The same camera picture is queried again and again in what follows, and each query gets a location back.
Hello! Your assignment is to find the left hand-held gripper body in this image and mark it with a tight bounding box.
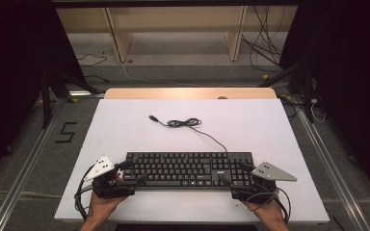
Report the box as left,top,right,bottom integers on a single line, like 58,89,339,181
83,155,137,199

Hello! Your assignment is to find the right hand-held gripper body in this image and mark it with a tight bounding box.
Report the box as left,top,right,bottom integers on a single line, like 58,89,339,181
230,161,298,205

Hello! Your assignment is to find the black computer keyboard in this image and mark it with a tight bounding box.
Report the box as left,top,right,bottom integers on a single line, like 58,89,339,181
121,151,257,191

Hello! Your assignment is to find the person's right hand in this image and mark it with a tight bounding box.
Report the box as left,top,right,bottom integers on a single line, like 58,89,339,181
240,196,287,224

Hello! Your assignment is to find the person's left hand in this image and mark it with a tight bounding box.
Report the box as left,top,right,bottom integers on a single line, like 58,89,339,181
88,172,129,221

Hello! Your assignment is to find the short silver metal bar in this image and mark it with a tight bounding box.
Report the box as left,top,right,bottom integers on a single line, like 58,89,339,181
68,90,106,97

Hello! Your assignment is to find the black metal stand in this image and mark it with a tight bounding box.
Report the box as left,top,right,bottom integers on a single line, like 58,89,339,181
257,54,318,125
39,65,99,130

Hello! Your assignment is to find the black curtain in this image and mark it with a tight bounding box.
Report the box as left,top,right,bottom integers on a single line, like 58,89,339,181
278,0,370,206
0,0,89,189

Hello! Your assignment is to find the beige wooden shelf unit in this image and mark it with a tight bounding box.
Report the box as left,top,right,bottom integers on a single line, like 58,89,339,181
56,5,299,64

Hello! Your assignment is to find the right hand-held gripper cable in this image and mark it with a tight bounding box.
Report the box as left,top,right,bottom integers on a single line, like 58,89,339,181
246,187,292,224

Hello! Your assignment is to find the black keyboard cable with plug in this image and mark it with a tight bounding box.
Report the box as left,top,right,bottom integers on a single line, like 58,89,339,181
147,115,229,154

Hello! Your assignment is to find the long metal floor rail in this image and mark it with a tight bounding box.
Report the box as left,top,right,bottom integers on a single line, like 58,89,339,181
296,108,370,231
0,98,66,231

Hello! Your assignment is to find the short white looped cable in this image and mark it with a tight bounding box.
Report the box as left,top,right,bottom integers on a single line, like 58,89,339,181
310,98,328,124

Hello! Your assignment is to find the looped black floor cable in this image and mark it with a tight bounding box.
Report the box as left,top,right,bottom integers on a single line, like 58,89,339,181
76,52,109,68

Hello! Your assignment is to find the bundle of black hanging cables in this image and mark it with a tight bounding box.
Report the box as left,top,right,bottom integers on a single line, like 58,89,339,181
240,5,286,74

